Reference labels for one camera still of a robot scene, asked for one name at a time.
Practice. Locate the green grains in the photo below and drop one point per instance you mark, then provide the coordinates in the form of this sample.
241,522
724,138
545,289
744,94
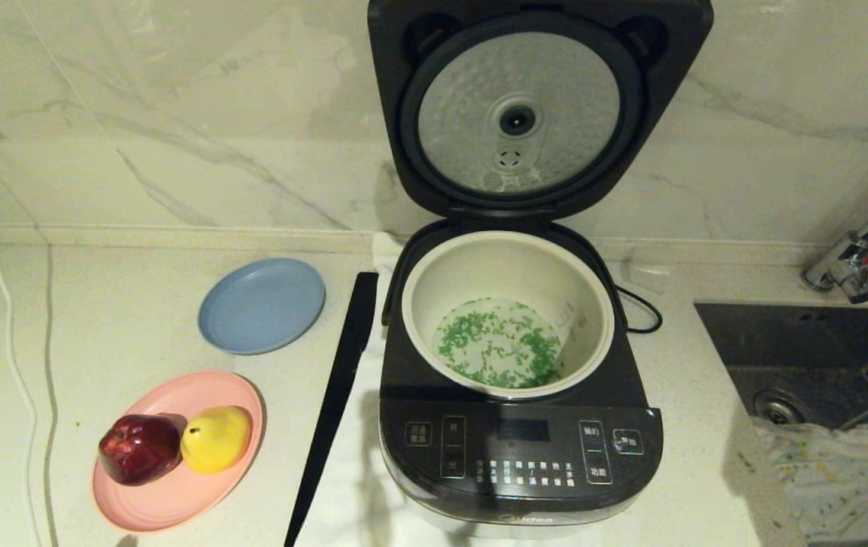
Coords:
495,342

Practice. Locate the black rice cooker lid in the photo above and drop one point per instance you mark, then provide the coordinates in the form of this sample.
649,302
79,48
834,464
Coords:
517,76

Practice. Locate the white inner cooking pot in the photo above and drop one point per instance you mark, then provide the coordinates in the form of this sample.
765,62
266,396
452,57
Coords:
495,266

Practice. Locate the black rice cooker body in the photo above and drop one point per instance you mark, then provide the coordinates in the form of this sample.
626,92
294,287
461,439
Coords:
525,456

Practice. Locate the long black flat bar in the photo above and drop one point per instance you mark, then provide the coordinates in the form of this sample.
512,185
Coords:
341,365

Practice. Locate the blue plate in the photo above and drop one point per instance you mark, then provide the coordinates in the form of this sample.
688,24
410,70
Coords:
261,305

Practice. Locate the yellow pear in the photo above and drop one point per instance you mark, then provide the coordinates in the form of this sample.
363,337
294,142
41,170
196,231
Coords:
216,440

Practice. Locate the dark red apple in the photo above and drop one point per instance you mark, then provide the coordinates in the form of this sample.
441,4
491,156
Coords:
139,450

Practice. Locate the pink plate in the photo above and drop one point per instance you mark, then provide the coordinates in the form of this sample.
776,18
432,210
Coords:
175,501

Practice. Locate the stainless steel sink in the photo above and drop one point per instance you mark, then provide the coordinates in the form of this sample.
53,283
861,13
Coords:
784,342

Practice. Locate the round steel sink drain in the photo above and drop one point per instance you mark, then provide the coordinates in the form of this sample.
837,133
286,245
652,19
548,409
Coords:
780,406

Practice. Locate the chrome faucet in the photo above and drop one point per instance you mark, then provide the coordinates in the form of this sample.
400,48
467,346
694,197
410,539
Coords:
848,262

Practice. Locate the white speckled cloth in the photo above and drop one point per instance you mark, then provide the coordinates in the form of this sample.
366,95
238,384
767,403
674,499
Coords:
837,479

